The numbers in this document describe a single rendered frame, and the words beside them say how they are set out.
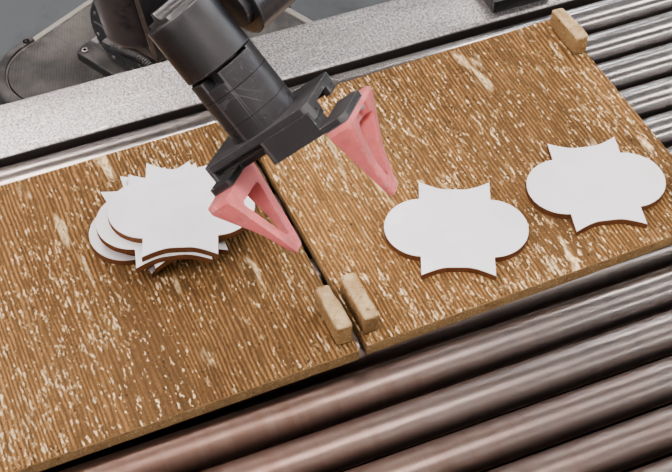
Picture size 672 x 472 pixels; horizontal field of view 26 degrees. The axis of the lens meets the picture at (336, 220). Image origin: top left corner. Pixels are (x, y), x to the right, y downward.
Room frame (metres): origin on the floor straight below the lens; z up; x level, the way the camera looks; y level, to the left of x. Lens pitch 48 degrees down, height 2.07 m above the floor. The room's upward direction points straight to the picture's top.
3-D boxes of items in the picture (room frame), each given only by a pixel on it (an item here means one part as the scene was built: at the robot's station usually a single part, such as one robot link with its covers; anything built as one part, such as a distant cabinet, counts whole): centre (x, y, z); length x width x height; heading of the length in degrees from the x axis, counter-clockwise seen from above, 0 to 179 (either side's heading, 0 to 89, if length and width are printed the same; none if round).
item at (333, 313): (0.87, 0.00, 0.95); 0.06 x 0.02 x 0.03; 23
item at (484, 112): (1.09, -0.15, 0.93); 0.41 x 0.35 x 0.02; 114
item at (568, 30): (1.29, -0.27, 0.95); 0.06 x 0.02 x 0.03; 24
